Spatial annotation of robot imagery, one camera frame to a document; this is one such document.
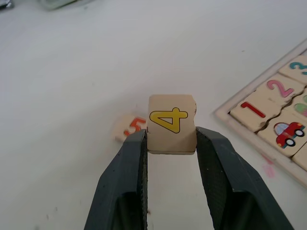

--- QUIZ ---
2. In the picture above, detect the wooden tile yellow number four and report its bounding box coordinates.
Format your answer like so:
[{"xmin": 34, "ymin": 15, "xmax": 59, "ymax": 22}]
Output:
[{"xmin": 146, "ymin": 94, "xmax": 197, "ymax": 156}]

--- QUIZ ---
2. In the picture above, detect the wooden tile green picture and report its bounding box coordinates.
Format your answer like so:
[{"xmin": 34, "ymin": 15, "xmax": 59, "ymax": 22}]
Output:
[{"xmin": 287, "ymin": 87, "xmax": 307, "ymax": 122}]

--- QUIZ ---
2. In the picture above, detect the white wooden puzzle board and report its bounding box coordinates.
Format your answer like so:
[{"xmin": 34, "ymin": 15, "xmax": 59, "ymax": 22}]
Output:
[{"xmin": 214, "ymin": 38, "xmax": 307, "ymax": 179}]

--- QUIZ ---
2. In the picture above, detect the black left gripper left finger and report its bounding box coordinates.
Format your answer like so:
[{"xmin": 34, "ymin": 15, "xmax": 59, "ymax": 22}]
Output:
[{"xmin": 83, "ymin": 128, "xmax": 149, "ymax": 230}]

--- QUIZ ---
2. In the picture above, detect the wooden tile orange number five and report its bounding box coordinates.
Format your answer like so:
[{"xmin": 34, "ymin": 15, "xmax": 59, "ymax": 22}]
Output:
[{"xmin": 115, "ymin": 114, "xmax": 147, "ymax": 142}]

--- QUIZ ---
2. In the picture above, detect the wooden tile red number one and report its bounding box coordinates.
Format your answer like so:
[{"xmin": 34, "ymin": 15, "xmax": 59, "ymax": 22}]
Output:
[{"xmin": 230, "ymin": 90, "xmax": 283, "ymax": 133}]

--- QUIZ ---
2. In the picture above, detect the plain wooden tile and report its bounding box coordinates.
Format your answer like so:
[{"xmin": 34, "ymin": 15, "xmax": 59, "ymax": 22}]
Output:
[{"xmin": 292, "ymin": 141, "xmax": 307, "ymax": 172}]

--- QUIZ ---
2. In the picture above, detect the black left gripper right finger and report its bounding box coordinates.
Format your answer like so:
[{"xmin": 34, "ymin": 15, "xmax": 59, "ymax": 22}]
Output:
[{"xmin": 195, "ymin": 126, "xmax": 295, "ymax": 230}]

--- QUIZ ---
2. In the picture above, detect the wooden tile teal number three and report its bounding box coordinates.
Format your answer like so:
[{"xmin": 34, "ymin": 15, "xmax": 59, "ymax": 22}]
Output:
[{"xmin": 278, "ymin": 55, "xmax": 307, "ymax": 85}]

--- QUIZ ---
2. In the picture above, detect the wooden tile red car picture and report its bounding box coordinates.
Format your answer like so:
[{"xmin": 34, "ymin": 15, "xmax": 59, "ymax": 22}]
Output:
[{"xmin": 258, "ymin": 110, "xmax": 307, "ymax": 158}]

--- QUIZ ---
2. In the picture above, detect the wooden tile pink number two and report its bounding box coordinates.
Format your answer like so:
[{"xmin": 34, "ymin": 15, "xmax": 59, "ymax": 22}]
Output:
[{"xmin": 256, "ymin": 72, "xmax": 307, "ymax": 106}]

